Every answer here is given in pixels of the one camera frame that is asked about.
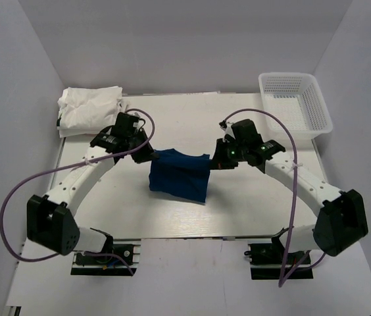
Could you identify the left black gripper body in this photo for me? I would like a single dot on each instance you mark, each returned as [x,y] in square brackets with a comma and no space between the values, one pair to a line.
[137,139]

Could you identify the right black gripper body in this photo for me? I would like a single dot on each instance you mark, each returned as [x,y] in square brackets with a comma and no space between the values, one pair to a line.
[231,153]

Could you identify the white t shirt stack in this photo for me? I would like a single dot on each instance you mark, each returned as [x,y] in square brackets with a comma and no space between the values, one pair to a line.
[88,111]

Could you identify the blue printed t shirt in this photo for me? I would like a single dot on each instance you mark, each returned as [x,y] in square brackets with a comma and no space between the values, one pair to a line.
[180,175]

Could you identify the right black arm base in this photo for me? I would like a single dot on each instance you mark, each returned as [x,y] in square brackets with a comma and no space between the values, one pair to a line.
[265,258]

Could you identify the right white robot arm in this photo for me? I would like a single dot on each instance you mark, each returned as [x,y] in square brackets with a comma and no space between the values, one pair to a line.
[340,216]

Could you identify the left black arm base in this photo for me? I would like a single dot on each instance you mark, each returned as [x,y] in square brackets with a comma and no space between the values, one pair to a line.
[124,261]

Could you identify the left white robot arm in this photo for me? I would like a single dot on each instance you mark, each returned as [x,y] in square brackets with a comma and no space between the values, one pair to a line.
[51,218]

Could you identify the white perforated plastic basket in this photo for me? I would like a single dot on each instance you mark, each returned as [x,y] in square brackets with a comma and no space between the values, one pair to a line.
[297,101]

